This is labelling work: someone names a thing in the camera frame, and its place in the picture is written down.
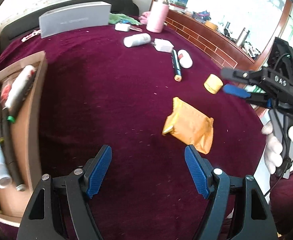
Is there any black sofa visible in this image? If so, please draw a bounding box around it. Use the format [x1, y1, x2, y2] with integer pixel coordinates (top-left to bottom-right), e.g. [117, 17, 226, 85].
[0, 0, 139, 54]

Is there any cardboard tray box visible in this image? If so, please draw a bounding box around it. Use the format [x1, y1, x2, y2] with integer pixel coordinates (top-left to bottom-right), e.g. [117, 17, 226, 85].
[0, 51, 47, 228]

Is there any white power adapter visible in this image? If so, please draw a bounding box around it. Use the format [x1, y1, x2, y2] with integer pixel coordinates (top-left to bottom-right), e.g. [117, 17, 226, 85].
[151, 38, 174, 53]

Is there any grey capped black marker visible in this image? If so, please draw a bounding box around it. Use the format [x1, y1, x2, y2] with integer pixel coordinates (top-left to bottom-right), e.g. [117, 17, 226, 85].
[2, 107, 26, 192]

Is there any pink thermos bottle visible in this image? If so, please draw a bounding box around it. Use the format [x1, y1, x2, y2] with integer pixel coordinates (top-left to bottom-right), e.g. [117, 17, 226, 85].
[146, 0, 169, 33]

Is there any orange foil snack packet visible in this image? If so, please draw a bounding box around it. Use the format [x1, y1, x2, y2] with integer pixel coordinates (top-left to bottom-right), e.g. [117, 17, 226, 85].
[162, 97, 214, 154]

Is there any orange capped thin marker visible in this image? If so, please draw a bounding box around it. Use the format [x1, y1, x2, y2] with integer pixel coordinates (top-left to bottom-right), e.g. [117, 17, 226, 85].
[174, 69, 182, 82]

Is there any pink plush toy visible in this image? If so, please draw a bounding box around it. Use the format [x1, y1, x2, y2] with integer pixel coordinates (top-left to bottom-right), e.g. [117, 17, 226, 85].
[138, 11, 151, 25]

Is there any olive capped black marker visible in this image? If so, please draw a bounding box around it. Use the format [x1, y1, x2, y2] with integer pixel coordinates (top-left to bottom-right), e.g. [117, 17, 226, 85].
[171, 49, 181, 74]

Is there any grey shoe box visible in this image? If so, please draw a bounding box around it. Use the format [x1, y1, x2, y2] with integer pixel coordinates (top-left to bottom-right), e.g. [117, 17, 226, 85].
[39, 2, 111, 38]

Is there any green cloth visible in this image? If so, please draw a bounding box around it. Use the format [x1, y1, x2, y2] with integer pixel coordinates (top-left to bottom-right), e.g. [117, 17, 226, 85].
[109, 13, 142, 25]

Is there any number six candle box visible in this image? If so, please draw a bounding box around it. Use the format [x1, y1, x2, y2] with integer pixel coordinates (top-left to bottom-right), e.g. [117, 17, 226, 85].
[0, 81, 12, 106]

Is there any white bottle red label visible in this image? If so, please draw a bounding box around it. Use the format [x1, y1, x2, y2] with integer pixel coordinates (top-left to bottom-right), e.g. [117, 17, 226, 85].
[177, 49, 193, 69]

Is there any yellow round jar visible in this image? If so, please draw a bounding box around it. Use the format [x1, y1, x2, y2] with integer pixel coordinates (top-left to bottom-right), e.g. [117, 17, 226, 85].
[203, 74, 223, 94]

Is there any white spray bottle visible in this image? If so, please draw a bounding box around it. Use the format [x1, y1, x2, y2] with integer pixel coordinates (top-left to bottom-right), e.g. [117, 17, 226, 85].
[4, 65, 36, 108]

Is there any steel thermos flask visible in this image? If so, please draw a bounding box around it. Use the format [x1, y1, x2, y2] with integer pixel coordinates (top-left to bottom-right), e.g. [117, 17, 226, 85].
[235, 28, 250, 48]

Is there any white gloved right hand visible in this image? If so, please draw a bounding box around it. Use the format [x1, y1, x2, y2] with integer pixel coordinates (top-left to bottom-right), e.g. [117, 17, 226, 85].
[261, 121, 293, 174]

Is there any maroon bed cover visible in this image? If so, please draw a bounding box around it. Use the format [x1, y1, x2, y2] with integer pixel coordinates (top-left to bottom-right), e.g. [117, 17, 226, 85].
[0, 25, 265, 239]

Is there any yellow tape roll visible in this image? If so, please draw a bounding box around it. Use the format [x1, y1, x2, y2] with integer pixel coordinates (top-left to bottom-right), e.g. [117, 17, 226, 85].
[204, 21, 218, 31]

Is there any pink foil sachet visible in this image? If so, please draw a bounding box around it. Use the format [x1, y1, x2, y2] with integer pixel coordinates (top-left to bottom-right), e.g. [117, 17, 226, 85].
[130, 25, 143, 32]

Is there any pink beaded string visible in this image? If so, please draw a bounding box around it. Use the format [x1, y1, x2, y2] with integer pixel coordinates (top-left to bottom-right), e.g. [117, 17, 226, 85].
[21, 29, 42, 43]

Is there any small white pill bottle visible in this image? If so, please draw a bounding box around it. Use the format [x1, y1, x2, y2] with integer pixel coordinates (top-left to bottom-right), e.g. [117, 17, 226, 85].
[123, 33, 151, 48]

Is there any brown wooden footboard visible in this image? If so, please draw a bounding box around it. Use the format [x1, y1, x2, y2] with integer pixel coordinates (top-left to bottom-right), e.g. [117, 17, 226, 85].
[165, 10, 259, 70]

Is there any white usb charger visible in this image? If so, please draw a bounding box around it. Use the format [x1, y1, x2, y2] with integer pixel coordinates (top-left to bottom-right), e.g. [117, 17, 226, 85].
[115, 23, 131, 32]

